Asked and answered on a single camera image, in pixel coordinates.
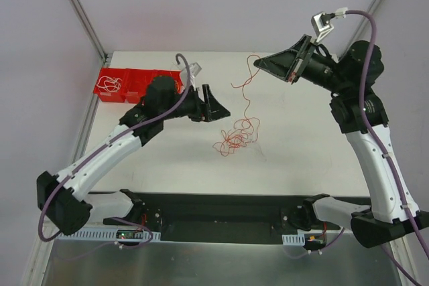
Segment orange cable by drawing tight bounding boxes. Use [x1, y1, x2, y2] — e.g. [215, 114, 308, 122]
[211, 54, 262, 158]

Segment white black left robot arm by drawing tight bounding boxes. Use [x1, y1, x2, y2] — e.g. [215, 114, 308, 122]
[36, 76, 231, 242]

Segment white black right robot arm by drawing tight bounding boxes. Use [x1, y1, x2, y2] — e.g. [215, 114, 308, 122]
[253, 35, 428, 248]

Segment red plastic bin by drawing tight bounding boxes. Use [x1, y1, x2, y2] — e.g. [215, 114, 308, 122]
[93, 68, 183, 104]

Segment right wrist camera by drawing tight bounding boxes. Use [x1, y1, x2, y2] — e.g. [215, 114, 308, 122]
[310, 7, 348, 44]

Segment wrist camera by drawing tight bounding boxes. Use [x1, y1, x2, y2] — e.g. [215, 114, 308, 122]
[310, 7, 348, 44]
[180, 62, 202, 82]

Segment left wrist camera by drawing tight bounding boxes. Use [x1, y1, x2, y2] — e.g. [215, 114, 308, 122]
[180, 62, 202, 82]

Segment aluminium frame post right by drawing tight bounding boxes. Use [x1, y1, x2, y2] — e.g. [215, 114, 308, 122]
[340, 0, 385, 56]

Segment aluminium frame post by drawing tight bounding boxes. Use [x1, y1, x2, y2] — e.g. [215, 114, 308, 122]
[340, 0, 385, 56]
[68, 0, 108, 62]

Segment white slotted cable duct right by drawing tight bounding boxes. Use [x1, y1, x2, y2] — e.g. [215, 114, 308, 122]
[282, 233, 306, 246]

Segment white slotted cable duct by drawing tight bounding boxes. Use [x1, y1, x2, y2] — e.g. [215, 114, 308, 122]
[282, 233, 306, 246]
[57, 228, 161, 242]

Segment white slotted cable duct left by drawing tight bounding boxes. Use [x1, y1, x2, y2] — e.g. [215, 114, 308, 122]
[57, 228, 161, 242]

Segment aluminium frame post left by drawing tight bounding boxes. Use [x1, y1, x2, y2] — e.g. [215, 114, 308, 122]
[68, 0, 108, 62]

